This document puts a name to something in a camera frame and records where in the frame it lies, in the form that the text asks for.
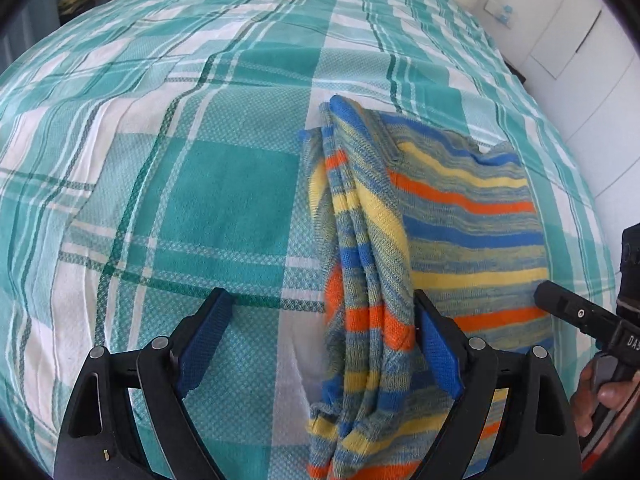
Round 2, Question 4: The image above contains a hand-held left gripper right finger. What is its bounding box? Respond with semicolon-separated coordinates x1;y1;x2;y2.
412;289;583;480

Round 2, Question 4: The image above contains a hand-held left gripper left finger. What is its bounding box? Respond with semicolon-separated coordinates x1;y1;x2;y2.
52;287;236;480

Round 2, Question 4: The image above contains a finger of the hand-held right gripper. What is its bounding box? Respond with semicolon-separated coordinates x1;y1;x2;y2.
534;281;618;347

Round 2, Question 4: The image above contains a striped knit sweater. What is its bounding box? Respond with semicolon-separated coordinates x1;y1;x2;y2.
297;94;556;480

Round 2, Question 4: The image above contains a person's right hand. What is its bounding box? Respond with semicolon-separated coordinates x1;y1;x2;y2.
570;360;640;441

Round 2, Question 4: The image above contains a teal plaid blanket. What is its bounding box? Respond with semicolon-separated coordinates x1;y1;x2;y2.
0;0;621;480

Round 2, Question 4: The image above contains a dark wooden bed frame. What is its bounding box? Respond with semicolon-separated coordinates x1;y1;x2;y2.
504;57;530;87

